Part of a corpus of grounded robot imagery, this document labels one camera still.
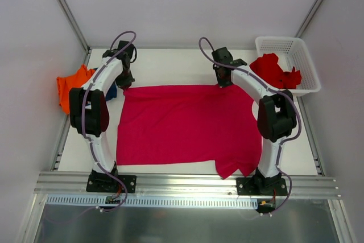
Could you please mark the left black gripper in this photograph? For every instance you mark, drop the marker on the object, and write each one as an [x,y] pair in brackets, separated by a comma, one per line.
[125,81]

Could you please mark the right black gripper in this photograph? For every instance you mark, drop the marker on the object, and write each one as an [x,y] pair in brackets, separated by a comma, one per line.
[223,81]

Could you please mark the magenta t shirt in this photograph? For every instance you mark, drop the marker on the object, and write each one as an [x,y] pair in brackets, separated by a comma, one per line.
[176,124]

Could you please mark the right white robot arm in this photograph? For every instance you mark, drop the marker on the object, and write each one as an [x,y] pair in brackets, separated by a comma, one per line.
[277,117]

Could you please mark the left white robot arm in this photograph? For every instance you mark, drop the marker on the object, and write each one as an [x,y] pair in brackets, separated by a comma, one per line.
[90,116]

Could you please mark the red t shirt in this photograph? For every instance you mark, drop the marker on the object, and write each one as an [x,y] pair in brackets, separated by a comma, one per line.
[269,70]

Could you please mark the navy blue t shirt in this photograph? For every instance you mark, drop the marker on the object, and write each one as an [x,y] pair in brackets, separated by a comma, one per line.
[112,92]

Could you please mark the white plastic basket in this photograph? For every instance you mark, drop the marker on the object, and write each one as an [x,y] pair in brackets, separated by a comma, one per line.
[292,54]

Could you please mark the orange t shirt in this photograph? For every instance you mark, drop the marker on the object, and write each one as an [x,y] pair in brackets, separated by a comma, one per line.
[65,84]

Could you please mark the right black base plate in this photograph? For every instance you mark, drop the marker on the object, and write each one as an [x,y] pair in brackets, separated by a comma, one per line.
[257,186]

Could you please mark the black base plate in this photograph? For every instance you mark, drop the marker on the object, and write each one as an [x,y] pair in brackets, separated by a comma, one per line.
[102,183]
[257,186]

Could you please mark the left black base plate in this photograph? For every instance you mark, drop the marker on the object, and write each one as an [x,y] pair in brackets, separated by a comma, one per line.
[102,183]

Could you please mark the aluminium mounting rail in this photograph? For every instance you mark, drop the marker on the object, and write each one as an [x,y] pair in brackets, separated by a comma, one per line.
[303,187]

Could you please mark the white slotted cable duct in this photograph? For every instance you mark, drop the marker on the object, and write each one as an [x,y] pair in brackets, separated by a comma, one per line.
[160,202]

